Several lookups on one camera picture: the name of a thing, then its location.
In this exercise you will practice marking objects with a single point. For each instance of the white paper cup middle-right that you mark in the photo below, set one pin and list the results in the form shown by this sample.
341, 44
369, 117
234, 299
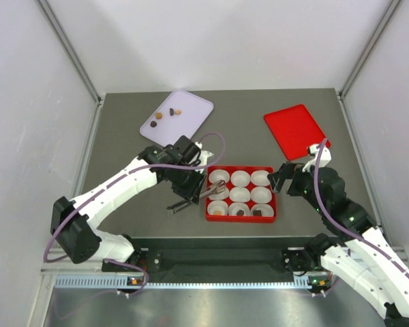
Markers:
261, 195

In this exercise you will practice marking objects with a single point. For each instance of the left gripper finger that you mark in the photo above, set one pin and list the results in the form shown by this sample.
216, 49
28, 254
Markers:
200, 180
191, 194

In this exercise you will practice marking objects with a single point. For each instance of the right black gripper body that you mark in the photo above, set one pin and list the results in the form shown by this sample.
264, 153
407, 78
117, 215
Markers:
300, 184

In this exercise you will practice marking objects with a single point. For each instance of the white paper cup centre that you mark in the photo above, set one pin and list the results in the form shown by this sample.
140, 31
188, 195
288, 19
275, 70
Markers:
240, 194

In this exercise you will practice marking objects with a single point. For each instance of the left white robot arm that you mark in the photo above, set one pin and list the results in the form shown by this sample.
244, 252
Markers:
75, 223

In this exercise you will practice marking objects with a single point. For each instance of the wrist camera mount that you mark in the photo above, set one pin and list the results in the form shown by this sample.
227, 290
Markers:
202, 158
320, 157

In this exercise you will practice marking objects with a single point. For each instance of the white paper cup bottom-left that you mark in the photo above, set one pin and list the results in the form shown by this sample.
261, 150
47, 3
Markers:
217, 205

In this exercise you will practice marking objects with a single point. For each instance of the white paper cup top-right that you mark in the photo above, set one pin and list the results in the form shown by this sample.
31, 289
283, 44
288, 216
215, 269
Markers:
260, 178

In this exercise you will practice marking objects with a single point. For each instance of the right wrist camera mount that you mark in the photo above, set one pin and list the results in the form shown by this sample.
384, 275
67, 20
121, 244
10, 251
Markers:
320, 157

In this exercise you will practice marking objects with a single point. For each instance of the white paper cup bottom-right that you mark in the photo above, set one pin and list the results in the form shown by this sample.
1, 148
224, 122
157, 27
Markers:
267, 210

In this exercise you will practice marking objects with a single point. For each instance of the red box lid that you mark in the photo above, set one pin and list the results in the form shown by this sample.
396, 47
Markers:
294, 130

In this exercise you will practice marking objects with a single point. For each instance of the red chocolate box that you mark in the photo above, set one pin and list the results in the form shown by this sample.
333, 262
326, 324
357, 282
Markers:
229, 185

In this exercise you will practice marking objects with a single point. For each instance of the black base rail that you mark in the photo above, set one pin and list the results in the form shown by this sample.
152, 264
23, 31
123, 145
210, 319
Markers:
220, 259

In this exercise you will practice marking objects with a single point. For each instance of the white paper cup middle-left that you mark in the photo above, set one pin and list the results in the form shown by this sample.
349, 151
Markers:
219, 197

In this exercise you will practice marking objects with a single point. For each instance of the grey slotted cable duct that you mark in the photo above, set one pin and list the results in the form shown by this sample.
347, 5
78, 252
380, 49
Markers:
122, 282

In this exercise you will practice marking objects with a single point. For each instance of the metal tongs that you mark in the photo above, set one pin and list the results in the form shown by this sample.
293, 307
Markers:
181, 205

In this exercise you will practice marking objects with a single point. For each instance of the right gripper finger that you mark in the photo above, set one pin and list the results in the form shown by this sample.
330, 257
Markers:
285, 172
277, 183

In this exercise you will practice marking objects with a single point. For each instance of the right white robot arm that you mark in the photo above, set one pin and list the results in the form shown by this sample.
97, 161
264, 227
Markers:
362, 258

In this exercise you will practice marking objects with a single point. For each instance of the lavender plastic tray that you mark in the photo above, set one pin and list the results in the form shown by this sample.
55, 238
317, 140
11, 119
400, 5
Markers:
194, 111

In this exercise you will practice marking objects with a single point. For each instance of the white paper cup top-middle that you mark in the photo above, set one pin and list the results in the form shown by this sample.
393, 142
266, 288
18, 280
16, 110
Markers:
240, 178

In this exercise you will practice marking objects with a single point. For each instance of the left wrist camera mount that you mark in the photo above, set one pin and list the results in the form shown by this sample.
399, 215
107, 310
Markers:
202, 158

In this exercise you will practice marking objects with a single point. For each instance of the white paper cup bottom-middle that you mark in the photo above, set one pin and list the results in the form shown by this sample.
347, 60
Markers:
236, 206

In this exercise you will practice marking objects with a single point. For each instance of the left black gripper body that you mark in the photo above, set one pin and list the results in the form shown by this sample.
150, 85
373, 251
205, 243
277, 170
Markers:
185, 180

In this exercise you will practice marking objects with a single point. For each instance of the white paper cup top-left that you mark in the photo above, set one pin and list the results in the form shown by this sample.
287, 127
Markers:
219, 175

